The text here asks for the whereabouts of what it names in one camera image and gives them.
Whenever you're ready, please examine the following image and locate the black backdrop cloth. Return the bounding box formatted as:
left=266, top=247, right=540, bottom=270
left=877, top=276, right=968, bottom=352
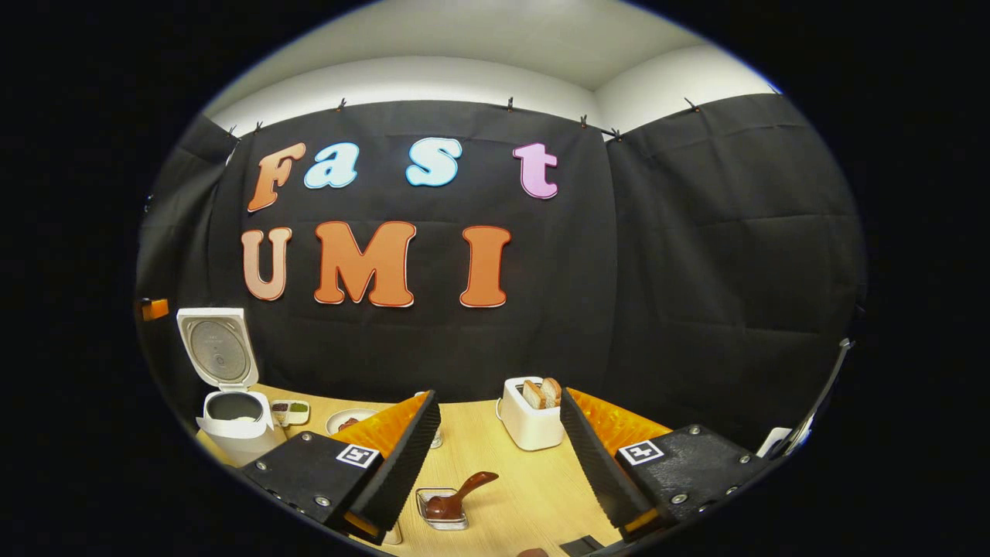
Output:
left=137, top=93, right=868, bottom=451

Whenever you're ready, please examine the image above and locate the white toaster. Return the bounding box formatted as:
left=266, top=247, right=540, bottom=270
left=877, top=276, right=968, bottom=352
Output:
left=497, top=377, right=565, bottom=452

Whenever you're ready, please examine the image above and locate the white bottle with green label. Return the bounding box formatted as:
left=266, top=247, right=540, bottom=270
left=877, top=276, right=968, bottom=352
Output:
left=414, top=389, right=446, bottom=450

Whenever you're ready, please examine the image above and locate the white divided rice dish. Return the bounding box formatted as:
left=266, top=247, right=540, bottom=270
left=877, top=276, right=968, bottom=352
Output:
left=269, top=399, right=312, bottom=428

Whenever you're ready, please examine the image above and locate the white rice cooker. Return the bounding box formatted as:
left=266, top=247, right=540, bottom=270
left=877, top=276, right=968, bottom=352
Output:
left=176, top=307, right=288, bottom=467

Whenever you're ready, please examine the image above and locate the brown wooden spoon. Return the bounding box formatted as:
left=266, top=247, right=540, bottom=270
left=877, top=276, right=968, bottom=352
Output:
left=425, top=471, right=500, bottom=520

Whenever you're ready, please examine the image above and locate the white oval plate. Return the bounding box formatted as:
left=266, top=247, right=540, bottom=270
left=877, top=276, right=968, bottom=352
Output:
left=325, top=408, right=380, bottom=436

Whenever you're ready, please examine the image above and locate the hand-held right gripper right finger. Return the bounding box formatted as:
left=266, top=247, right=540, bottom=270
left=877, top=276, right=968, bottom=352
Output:
left=559, top=387, right=777, bottom=544

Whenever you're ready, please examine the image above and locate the clear glass chopstick holder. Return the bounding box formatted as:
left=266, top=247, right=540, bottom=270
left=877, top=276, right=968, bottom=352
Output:
left=415, top=487, right=470, bottom=531

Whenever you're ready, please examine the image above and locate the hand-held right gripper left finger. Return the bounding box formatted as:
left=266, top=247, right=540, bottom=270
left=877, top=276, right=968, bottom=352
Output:
left=239, top=389, right=442, bottom=546

